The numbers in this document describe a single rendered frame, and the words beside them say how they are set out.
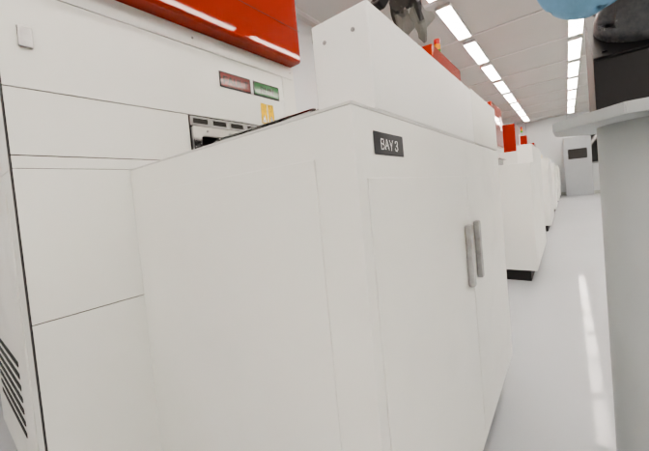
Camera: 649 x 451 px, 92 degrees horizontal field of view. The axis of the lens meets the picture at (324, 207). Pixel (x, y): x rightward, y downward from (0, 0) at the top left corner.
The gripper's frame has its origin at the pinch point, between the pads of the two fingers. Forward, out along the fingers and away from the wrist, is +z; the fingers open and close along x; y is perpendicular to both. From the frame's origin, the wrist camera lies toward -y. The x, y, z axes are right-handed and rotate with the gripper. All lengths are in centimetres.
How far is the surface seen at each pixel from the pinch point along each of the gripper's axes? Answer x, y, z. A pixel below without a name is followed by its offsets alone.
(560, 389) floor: -31, -12, 116
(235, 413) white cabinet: -27, -84, 34
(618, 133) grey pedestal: -43, 0, 27
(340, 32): -32, -39, -11
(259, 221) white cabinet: -29, -63, 6
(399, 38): -31.1, -29.9, -6.1
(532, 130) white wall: 658, 964, 580
